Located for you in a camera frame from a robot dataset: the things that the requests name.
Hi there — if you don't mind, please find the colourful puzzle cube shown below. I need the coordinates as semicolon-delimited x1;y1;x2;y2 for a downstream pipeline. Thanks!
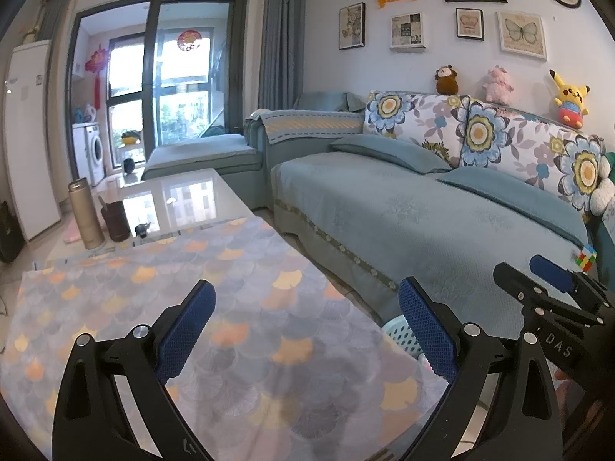
573;246;597;272

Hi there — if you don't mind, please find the white refrigerator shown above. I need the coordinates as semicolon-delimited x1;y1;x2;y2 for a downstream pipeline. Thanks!
5;41;62;242

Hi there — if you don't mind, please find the red hanging knot decoration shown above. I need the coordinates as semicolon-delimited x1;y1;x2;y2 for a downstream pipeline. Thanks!
85;44;109;109

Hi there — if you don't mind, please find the scale-patterned tablecloth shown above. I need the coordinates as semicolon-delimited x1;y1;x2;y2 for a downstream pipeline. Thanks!
0;216;451;461

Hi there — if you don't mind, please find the yellow mouse plush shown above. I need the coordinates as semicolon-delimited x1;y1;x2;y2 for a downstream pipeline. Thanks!
549;69;591;130

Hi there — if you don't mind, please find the person's right hand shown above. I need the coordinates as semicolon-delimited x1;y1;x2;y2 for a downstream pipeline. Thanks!
552;366;584;397

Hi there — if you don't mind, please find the tall black framed picture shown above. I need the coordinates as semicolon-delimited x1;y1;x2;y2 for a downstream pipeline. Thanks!
339;2;366;51

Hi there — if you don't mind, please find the light blue perforated wastebasket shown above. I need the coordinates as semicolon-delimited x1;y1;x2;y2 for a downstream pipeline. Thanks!
382;316;434;362

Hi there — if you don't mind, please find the blue-grey sofa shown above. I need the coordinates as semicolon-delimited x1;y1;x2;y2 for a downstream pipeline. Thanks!
143;90;615;330

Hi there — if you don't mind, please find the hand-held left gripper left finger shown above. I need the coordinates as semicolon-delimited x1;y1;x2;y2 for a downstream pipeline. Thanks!
52;279;217;461

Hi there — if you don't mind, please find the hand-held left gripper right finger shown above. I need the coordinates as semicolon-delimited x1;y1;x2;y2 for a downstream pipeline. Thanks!
398;276;578;461

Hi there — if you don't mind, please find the red round window decoration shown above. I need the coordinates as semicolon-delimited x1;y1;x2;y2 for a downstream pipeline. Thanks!
177;30;203;53

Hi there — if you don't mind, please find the grey-blue curtain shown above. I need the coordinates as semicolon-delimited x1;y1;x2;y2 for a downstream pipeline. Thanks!
259;0;309;112
38;0;78;44

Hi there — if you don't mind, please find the olive metal thermos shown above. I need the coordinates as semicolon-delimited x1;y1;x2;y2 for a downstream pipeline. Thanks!
67;177;106;251

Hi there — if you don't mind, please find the brown monkey plush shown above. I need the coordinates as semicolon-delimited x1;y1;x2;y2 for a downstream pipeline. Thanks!
434;64;460;96

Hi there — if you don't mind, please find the pink plush toy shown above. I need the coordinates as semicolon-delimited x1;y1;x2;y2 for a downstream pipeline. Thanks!
483;65;515;106

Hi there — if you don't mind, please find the white framed butterfly picture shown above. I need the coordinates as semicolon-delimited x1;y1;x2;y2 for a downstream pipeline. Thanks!
496;10;549;61

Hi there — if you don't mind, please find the glass balcony door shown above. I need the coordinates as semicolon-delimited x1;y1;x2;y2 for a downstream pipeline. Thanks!
67;0;251;182

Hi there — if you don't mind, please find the white fluffy plush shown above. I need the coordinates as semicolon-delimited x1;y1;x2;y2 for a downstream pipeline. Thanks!
588;154;615;218

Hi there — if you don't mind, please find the white washing machine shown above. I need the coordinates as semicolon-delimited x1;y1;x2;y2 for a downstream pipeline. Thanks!
72;124;106;186

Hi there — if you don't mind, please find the dark brown cup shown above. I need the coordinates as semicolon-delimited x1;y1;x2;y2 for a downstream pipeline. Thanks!
100;197;132;242

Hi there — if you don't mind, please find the white collage canvas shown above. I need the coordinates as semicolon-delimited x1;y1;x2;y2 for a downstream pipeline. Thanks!
389;12;426;54

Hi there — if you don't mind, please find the floral sofa cushion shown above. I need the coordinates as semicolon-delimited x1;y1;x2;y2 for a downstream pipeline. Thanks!
362;90;470;165
459;98;607;213

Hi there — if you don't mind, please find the yellow striped armrest cover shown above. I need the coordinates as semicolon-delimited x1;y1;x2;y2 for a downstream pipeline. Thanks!
247;109;364;146

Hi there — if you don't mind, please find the teal flat cushion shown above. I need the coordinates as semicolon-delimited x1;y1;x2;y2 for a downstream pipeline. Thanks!
329;134;453;174
436;167;591;247

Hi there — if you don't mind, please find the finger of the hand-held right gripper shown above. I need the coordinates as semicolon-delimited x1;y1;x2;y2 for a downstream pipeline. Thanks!
493;262;597;328
529;254;615;309

